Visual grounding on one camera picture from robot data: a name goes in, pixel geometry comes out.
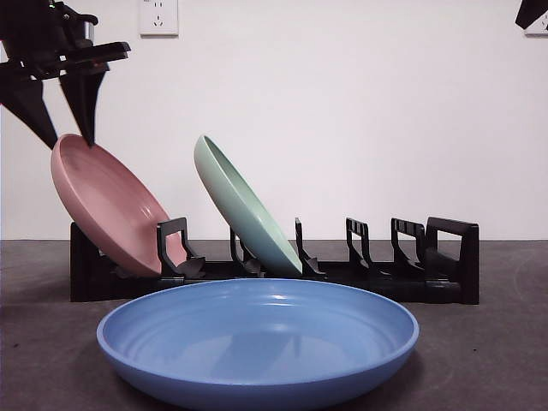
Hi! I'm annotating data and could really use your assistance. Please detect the green plastic plate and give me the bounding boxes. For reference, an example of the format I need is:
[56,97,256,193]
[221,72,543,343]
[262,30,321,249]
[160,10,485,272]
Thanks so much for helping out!
[193,134,304,277]

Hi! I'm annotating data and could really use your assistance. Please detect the blue plastic plate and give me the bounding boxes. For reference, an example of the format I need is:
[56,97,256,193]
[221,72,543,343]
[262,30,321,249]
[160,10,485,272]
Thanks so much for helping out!
[96,277,421,411]

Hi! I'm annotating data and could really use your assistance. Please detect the black plastic dish rack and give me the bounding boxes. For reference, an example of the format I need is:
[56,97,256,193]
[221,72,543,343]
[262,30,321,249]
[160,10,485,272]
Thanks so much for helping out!
[68,217,480,306]

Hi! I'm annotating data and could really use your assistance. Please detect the pink plastic plate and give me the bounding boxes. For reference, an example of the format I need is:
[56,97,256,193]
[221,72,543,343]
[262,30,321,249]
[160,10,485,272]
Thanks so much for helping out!
[50,133,192,278]

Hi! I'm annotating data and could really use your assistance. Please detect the white wall socket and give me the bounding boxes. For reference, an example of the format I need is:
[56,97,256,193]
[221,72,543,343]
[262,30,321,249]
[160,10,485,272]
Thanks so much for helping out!
[139,0,179,37]
[525,9,548,38]

